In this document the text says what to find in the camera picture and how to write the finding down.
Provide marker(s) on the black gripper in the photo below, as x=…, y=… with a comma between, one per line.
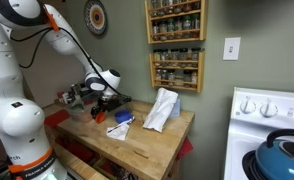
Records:
x=108, y=104

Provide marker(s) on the orange plastic cup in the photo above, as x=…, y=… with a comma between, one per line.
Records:
x=101, y=117

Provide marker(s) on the blue plastic cup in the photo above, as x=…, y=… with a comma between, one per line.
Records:
x=123, y=116

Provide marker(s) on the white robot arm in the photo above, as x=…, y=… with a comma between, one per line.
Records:
x=13, y=116

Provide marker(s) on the clear plastic case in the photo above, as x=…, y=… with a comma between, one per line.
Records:
x=77, y=108

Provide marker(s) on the red silicone mat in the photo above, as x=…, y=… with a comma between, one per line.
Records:
x=55, y=118

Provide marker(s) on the wooden bench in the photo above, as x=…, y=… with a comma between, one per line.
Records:
x=77, y=166

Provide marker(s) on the red cloth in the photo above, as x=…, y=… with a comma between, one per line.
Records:
x=185, y=148

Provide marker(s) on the wooden spice rack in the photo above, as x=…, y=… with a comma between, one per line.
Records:
x=200, y=73
x=202, y=23

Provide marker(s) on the white stove knob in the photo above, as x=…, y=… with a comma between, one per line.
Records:
x=248, y=106
x=268, y=108

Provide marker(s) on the white stove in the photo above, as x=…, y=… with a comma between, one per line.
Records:
x=253, y=133

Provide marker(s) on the black stove burner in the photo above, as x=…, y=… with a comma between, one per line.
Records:
x=249, y=166

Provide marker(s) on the blue kettle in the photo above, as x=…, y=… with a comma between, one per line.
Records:
x=280, y=163

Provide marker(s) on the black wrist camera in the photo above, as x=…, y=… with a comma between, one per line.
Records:
x=123, y=99

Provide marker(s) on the decorative wall plate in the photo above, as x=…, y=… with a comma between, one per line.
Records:
x=95, y=16

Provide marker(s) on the white light switch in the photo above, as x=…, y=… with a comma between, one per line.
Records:
x=231, y=49

